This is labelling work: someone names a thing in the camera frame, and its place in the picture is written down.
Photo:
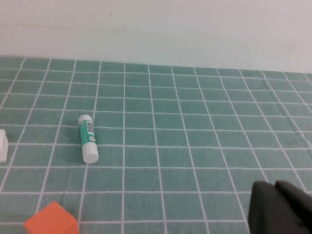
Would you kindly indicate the orange foam cube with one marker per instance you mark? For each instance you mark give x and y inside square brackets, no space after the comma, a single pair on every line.
[51,219]

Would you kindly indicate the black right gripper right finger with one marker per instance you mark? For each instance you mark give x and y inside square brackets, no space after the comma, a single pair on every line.
[299,207]

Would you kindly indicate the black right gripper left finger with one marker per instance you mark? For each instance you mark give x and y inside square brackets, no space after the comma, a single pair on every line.
[270,212]

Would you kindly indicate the green checkered tablecloth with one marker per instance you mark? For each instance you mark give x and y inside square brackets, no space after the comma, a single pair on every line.
[182,122]

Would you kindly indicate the green white glue stick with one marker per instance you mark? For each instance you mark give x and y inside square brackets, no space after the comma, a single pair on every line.
[87,136]

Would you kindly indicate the white foam cube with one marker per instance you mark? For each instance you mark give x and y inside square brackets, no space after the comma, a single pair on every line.
[3,146]

